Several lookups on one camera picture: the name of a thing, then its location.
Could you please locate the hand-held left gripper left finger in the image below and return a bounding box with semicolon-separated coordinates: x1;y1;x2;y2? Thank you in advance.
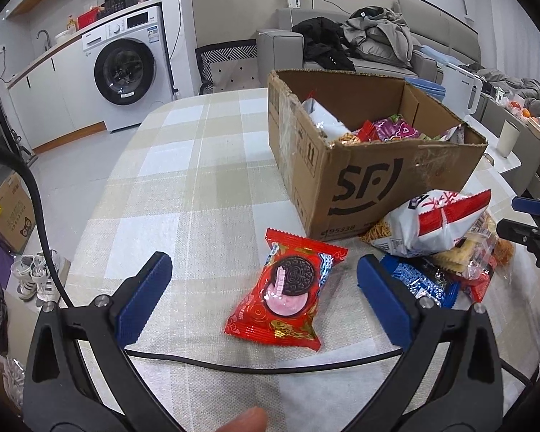
22;252;174;432

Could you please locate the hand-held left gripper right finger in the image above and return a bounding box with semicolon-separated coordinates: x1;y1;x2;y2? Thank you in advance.
355;254;505;432

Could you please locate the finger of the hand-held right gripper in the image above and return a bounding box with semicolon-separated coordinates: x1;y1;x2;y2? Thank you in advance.
511;195;540;214
496;217;540;246

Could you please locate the blue snack packet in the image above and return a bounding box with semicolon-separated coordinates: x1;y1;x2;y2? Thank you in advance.
380;254;460;310

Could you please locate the clear cracker packet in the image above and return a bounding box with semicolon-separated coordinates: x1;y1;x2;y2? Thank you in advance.
432;227;498;280

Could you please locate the small red snack packet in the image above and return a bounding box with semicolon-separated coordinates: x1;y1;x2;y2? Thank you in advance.
355;120;379;143
456;267;493;303

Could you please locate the red cookie packet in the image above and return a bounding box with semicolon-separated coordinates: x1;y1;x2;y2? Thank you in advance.
224;228;348;352

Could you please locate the brown cardboard box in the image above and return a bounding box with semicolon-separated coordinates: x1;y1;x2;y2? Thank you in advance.
267;69;489;240

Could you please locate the person's left hand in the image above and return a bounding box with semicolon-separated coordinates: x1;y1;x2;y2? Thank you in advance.
216;406;268;432

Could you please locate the grey upholstered bench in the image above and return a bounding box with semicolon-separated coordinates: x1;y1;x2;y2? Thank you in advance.
474;96;540;199

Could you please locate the cream cup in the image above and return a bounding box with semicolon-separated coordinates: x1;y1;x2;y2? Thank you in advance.
496;121;521;158

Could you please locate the white sneaker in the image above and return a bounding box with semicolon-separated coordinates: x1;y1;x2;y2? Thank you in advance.
10;254;39;302
31;249;68;309

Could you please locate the grey blanket heap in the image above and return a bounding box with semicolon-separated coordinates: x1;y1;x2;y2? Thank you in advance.
488;68;540;138

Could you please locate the white electric kettle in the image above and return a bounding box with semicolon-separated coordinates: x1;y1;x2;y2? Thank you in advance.
443;62;483;118

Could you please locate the small yellow-print cardboard box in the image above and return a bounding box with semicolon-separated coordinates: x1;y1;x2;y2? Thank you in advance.
0;173;37;253

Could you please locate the light blue pillow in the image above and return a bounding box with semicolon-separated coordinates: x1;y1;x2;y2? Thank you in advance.
419;45;460;67

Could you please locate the white washing machine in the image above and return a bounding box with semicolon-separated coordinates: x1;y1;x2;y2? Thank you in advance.
82;5;175;134

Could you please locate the white base kitchen cabinet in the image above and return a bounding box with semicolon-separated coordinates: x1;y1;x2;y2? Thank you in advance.
6;38;108;150

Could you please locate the grey jacket pile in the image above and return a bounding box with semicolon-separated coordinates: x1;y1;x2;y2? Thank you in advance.
342;6;423;69

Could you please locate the patterned cushion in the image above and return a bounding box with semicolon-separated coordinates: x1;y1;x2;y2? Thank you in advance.
195;40;258;96

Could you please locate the black jacket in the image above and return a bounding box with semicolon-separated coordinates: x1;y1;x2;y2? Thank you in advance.
292;17;357;73

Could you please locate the grey sofa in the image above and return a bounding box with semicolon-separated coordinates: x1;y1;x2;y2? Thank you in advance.
256;0;482;88

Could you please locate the red box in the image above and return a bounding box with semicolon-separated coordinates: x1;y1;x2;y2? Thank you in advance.
77;6;105;28

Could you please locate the black pressure cooker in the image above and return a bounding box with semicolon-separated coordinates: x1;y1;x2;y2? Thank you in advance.
104;0;139;15

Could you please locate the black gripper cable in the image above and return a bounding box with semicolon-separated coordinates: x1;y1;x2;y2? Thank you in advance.
126;348;536;388
0;144;70;309

